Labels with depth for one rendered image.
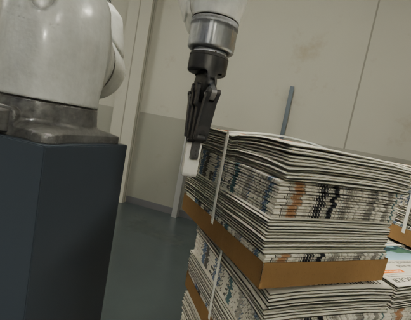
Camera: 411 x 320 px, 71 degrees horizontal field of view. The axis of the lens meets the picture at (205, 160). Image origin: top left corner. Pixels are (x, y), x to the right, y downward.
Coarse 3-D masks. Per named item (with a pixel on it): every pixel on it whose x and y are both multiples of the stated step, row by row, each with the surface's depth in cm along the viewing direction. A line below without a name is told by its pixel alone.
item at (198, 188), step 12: (216, 132) 65; (204, 144) 70; (216, 144) 64; (204, 156) 69; (216, 156) 63; (204, 168) 68; (216, 168) 62; (192, 180) 73; (204, 180) 66; (192, 192) 72; (204, 192) 65; (204, 204) 65
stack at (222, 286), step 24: (192, 264) 79; (216, 264) 66; (408, 264) 69; (216, 288) 64; (240, 288) 54; (288, 288) 48; (312, 288) 49; (336, 288) 51; (360, 288) 53; (384, 288) 55; (408, 288) 58; (192, 312) 75; (216, 312) 62; (240, 312) 53; (264, 312) 46; (288, 312) 48; (312, 312) 50; (336, 312) 52; (360, 312) 54; (384, 312) 56; (408, 312) 60
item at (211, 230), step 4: (208, 216) 62; (208, 220) 62; (216, 220) 58; (208, 224) 62; (216, 224) 58; (208, 228) 62; (212, 228) 60; (216, 228) 58; (208, 232) 61; (212, 232) 59; (216, 232) 58; (212, 236) 59; (216, 236) 58; (212, 240) 59
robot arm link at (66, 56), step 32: (32, 0) 40; (64, 0) 41; (96, 0) 45; (0, 32) 42; (32, 32) 40; (64, 32) 41; (96, 32) 45; (0, 64) 42; (32, 64) 41; (64, 64) 42; (96, 64) 46; (32, 96) 42; (64, 96) 43; (96, 96) 49
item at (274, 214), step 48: (240, 144) 55; (288, 144) 42; (240, 192) 52; (288, 192) 43; (336, 192) 47; (384, 192) 52; (240, 240) 50; (288, 240) 45; (336, 240) 49; (384, 240) 54
